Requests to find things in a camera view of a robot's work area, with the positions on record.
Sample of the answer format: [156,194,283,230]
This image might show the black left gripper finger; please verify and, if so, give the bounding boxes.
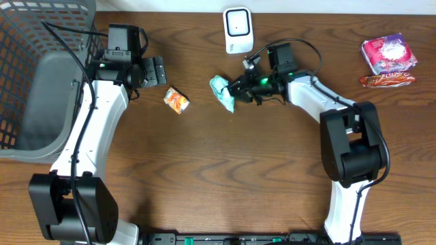
[153,56,167,85]
[142,58,157,87]

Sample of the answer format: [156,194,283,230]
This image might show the teal snack packet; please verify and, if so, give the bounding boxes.
[209,76,235,113]

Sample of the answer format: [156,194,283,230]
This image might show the orange tissue pack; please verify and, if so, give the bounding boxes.
[163,87,190,114]

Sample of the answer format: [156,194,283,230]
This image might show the red purple snack package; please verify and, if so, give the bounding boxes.
[360,33,418,75]

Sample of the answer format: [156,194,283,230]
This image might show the dark red snack packet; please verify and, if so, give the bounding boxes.
[359,71,416,88]

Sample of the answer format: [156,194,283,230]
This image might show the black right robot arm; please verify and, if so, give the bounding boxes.
[226,69,390,244]

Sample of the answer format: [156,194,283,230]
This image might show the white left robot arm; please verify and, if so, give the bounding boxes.
[29,50,167,244]

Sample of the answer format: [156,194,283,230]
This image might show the dark grey plastic basket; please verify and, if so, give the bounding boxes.
[1,0,103,163]

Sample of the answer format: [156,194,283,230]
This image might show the black camera cable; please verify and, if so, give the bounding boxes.
[250,37,392,245]
[40,20,110,245]

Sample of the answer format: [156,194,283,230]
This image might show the black left camera cable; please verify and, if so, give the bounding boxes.
[40,20,110,245]

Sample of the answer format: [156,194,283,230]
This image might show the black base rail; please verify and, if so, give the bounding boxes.
[146,232,403,245]

